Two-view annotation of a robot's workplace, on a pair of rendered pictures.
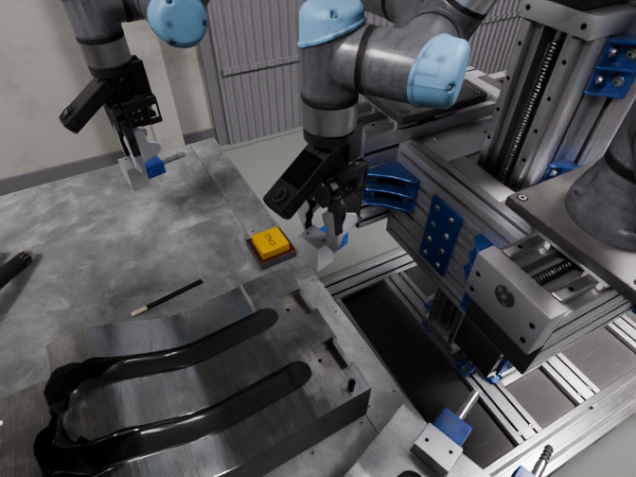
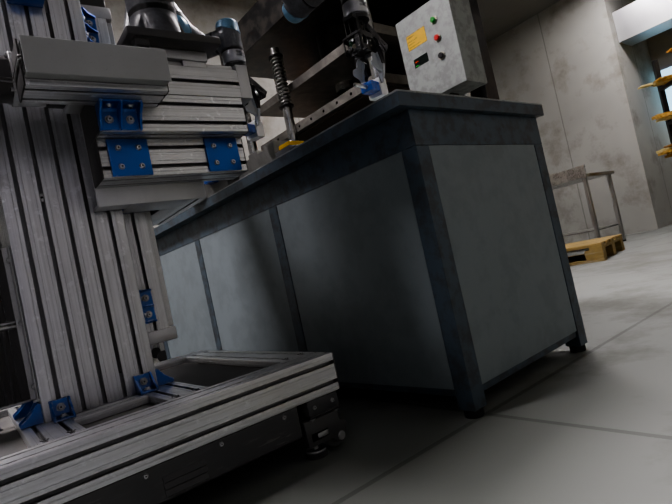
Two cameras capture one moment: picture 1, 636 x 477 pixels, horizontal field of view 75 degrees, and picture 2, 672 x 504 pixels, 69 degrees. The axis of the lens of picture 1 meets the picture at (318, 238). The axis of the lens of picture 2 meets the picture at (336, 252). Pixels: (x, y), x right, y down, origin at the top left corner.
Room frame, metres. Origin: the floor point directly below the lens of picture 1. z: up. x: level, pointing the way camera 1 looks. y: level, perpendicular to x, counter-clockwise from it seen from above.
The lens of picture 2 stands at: (2.14, -0.11, 0.43)
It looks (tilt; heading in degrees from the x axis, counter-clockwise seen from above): 2 degrees up; 170
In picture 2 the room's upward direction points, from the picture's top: 12 degrees counter-clockwise
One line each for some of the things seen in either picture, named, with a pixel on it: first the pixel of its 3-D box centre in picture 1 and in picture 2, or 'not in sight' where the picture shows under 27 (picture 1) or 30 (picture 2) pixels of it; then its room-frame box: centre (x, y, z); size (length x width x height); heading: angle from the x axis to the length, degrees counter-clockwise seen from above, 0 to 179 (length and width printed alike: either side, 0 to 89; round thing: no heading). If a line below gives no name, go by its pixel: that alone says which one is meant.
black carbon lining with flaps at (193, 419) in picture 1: (175, 386); not in sight; (0.25, 0.19, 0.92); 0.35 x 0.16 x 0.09; 120
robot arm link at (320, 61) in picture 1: (332, 52); (228, 38); (0.51, -0.02, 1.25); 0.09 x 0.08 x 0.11; 65
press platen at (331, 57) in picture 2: not in sight; (351, 80); (-0.73, 0.73, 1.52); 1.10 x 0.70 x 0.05; 30
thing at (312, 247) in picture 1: (335, 235); (244, 129); (0.53, -0.03, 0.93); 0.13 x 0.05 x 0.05; 133
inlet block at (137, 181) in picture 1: (156, 164); (368, 87); (0.74, 0.34, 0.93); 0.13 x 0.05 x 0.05; 129
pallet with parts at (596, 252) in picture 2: not in sight; (541, 247); (-2.26, 2.70, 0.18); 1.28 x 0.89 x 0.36; 36
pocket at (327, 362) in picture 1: (331, 362); not in sight; (0.31, -0.02, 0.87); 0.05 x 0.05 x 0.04; 30
